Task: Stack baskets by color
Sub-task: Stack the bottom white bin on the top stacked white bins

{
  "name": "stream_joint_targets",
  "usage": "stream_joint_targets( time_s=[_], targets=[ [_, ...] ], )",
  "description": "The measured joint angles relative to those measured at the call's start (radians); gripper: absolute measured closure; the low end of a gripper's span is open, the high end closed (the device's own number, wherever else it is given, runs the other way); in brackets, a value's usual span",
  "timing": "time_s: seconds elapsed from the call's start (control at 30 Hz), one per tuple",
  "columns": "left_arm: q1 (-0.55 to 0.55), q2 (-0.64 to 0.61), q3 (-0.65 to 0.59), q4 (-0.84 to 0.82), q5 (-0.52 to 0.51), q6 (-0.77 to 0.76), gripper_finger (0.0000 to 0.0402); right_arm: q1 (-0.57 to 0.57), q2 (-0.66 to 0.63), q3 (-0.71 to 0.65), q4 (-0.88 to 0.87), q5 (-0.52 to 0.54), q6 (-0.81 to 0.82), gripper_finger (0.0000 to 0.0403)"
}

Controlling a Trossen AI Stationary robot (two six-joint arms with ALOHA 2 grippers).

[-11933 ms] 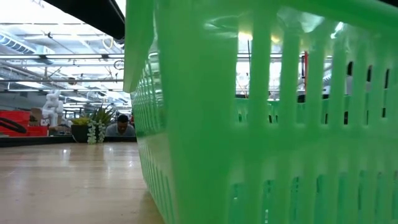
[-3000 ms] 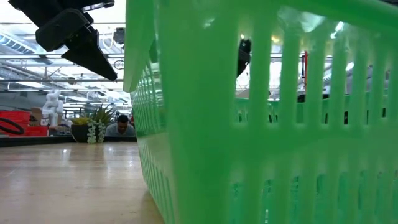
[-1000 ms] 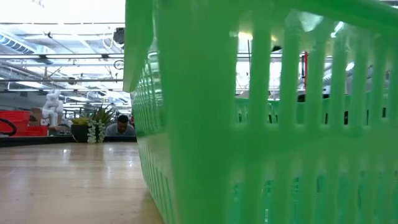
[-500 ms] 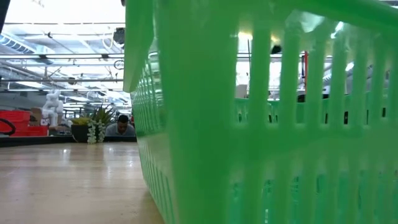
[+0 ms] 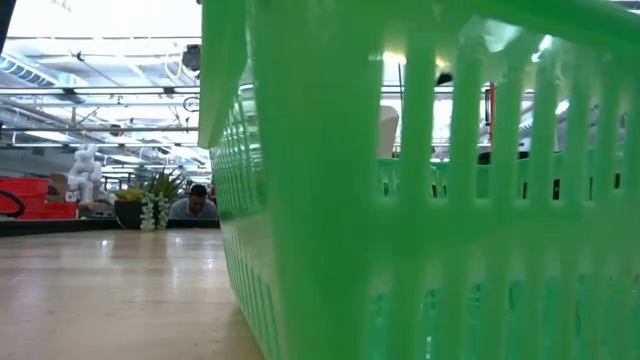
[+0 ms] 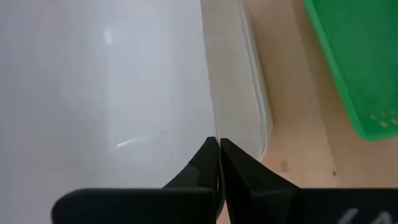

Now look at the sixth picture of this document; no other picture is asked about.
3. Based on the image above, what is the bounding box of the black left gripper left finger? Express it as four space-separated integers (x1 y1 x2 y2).
51 136 225 224

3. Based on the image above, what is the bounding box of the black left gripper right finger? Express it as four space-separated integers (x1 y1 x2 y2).
220 138 398 224

